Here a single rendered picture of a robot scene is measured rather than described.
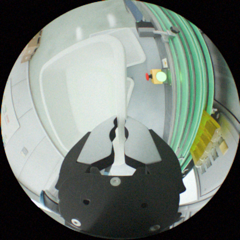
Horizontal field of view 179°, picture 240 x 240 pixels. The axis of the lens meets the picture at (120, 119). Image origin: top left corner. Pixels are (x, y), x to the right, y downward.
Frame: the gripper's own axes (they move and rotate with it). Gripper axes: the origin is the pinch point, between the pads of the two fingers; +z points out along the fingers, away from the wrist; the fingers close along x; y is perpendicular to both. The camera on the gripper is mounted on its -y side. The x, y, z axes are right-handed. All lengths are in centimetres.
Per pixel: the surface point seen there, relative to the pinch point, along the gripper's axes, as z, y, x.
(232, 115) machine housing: -2.8, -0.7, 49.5
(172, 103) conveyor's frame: 20.8, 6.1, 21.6
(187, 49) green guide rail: 16.6, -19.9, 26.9
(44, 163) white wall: 53, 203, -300
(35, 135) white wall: 102, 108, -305
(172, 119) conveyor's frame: 20.4, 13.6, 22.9
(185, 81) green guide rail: 12.5, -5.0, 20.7
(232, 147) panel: -12.0, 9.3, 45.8
